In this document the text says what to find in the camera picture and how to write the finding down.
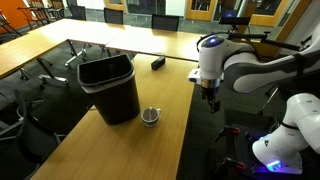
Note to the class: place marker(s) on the black plastic trash bin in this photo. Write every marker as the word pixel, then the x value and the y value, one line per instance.
pixel 111 96

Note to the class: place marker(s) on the small metal cup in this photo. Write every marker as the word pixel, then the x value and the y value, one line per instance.
pixel 150 120

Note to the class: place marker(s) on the red marker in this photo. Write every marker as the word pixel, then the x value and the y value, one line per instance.
pixel 152 115

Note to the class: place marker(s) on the laptop with blue screen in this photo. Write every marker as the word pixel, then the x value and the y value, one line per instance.
pixel 230 13

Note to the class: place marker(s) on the dark swivel chair with armrests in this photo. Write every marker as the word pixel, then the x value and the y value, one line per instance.
pixel 35 136

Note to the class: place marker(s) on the black rectangular speaker box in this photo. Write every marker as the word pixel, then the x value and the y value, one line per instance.
pixel 158 63

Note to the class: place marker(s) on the grey metal table leg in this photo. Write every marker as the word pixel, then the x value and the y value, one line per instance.
pixel 50 77
pixel 75 55

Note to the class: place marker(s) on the black mesh office chair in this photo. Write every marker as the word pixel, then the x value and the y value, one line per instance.
pixel 78 12
pixel 113 16
pixel 165 22

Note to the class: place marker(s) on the wooden door with window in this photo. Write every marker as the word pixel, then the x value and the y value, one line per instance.
pixel 200 8
pixel 268 11

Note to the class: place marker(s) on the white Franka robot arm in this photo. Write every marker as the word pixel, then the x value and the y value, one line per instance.
pixel 253 73

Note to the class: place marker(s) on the black camera on stand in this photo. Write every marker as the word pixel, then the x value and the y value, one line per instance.
pixel 234 20

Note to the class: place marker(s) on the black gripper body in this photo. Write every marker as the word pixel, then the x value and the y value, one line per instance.
pixel 210 92

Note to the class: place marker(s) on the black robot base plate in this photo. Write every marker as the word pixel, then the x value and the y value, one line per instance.
pixel 243 146

